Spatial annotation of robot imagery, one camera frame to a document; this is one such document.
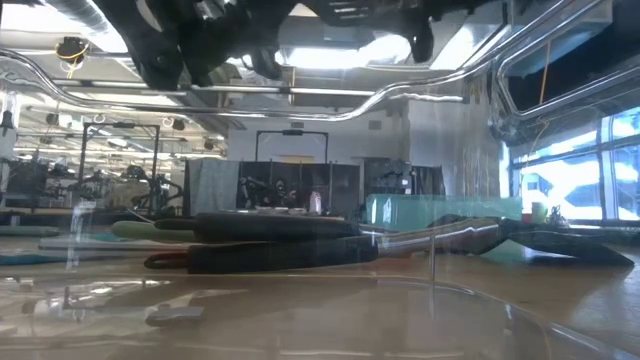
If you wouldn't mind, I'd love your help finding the yellow hanging cable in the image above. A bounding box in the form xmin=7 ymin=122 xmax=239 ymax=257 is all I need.
xmin=537 ymin=42 xmax=552 ymax=109

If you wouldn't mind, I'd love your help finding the black partition panel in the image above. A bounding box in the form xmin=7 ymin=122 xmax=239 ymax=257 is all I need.
xmin=238 ymin=160 xmax=362 ymax=216
xmin=363 ymin=158 xmax=446 ymax=197

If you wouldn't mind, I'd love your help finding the grey fabric partition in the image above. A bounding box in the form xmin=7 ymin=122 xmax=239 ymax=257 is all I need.
xmin=183 ymin=158 xmax=242 ymax=217

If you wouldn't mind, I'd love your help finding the black solid turner steel handle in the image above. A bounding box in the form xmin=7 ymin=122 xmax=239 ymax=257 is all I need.
xmin=143 ymin=218 xmax=635 ymax=275

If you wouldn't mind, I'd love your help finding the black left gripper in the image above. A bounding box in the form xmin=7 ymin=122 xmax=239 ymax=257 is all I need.
xmin=92 ymin=0 xmax=301 ymax=91

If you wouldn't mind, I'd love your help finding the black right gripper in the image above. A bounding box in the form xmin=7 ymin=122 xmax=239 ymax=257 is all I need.
xmin=299 ymin=0 xmax=501 ymax=64

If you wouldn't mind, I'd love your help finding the background robot workstation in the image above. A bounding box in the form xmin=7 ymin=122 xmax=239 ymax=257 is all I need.
xmin=0 ymin=159 xmax=184 ymax=224

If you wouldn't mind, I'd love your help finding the bright window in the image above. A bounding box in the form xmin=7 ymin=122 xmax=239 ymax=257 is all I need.
xmin=509 ymin=107 xmax=640 ymax=222

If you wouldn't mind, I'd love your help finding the teal patterned handle knife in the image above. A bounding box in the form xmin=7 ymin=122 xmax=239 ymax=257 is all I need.
xmin=38 ymin=236 xmax=194 ymax=252

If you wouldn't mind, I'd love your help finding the teal plastic container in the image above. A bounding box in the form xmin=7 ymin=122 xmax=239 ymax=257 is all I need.
xmin=366 ymin=193 xmax=524 ymax=232

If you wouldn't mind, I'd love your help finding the black slotted turner steel handle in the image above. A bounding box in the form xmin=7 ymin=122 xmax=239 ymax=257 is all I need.
xmin=153 ymin=212 xmax=504 ymax=244

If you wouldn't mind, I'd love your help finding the black gantry frame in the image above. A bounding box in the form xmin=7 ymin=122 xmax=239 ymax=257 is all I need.
xmin=78 ymin=121 xmax=162 ymax=211
xmin=254 ymin=129 xmax=330 ymax=164

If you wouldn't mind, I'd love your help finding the clear plastic container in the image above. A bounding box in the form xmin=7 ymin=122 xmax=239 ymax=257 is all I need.
xmin=0 ymin=0 xmax=640 ymax=360

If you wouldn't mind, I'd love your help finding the yellow ceiling cable reel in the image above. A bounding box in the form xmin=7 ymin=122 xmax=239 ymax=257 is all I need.
xmin=54 ymin=35 xmax=91 ymax=79

